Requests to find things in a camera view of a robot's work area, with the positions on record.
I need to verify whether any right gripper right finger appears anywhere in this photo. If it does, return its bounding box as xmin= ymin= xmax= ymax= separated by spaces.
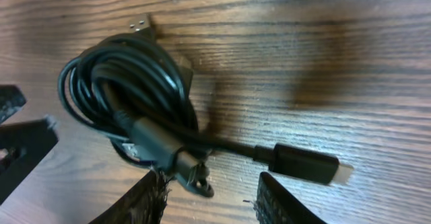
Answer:
xmin=253 ymin=172 xmax=326 ymax=224

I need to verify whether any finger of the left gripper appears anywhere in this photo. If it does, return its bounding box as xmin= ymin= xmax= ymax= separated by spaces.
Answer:
xmin=1 ymin=118 xmax=59 ymax=202
xmin=0 ymin=85 xmax=26 ymax=123

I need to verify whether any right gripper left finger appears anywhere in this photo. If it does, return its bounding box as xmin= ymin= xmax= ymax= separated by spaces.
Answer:
xmin=89 ymin=170 xmax=169 ymax=224

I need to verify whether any black USB cable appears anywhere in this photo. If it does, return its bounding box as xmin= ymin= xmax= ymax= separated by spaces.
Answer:
xmin=57 ymin=13 xmax=355 ymax=198

